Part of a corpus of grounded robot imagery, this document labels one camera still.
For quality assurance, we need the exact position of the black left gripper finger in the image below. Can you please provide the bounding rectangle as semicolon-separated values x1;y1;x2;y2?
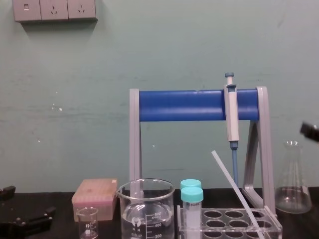
0;185;16;200
0;206;56;231

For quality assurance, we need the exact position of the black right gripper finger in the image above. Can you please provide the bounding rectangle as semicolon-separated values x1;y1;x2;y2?
300;120;319;144

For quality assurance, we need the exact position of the clear glass stirring rod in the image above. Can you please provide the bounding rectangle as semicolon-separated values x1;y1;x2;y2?
211;150;265;239

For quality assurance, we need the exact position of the small glass beaker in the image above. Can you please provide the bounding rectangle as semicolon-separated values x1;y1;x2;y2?
76;207;99;239

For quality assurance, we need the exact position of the glass conical flask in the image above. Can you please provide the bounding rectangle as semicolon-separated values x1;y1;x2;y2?
274;140;313;215

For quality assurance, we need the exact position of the pink pipette tip box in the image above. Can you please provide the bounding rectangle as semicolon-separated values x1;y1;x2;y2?
72;178;119;222

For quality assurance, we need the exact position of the grey pipette with blue tip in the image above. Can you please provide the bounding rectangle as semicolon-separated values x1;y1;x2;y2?
223;72;241;188

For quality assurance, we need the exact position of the large glass beaker with water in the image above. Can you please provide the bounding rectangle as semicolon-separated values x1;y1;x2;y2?
116;178;175;239

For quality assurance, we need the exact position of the clear acrylic tube rack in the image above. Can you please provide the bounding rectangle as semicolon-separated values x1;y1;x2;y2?
176;205;284;239

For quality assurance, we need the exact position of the teal-capped plastic tube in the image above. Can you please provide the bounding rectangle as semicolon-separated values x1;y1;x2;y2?
180;179;202;190

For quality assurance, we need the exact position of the grey and blue pipette stand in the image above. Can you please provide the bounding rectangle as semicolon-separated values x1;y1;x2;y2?
129;86;277;218

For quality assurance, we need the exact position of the teal-capped tube with white contents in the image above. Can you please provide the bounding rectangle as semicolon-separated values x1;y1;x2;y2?
180;186;204;239

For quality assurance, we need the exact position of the grey wall socket panel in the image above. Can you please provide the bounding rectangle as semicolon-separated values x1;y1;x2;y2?
12;0;98;23

